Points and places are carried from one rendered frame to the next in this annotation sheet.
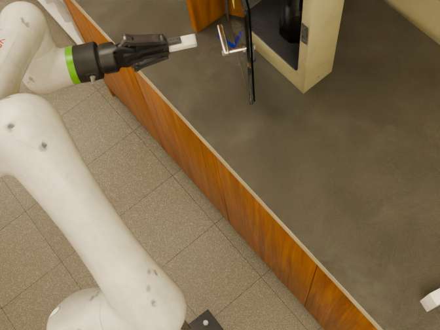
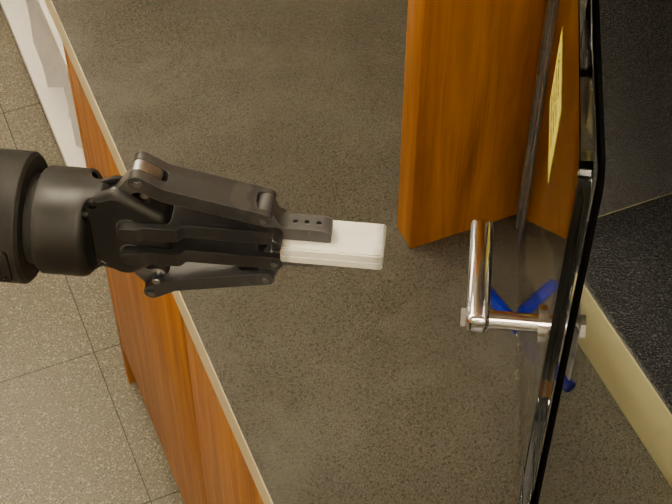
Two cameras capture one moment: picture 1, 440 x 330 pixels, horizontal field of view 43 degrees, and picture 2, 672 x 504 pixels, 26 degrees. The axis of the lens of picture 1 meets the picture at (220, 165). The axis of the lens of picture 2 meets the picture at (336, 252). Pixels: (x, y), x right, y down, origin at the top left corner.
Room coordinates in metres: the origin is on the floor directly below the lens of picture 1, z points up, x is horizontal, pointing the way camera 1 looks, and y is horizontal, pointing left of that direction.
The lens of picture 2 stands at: (0.22, -0.04, 1.95)
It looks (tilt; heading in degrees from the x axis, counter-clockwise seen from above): 50 degrees down; 7
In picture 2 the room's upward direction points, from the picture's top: straight up
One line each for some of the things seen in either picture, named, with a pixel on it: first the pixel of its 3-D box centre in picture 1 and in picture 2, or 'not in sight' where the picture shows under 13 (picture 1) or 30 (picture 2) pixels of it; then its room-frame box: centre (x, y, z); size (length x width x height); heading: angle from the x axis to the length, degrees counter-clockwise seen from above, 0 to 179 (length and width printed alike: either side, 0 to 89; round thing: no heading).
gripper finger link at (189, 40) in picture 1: (181, 42); (333, 239); (0.86, 0.03, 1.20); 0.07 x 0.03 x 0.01; 91
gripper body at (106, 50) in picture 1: (119, 55); (106, 223); (0.85, 0.19, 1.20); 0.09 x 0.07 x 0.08; 91
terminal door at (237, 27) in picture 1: (236, 16); (547, 211); (0.91, -0.11, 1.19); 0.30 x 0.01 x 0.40; 1
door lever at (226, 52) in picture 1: (230, 39); (503, 279); (0.84, -0.08, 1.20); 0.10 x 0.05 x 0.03; 1
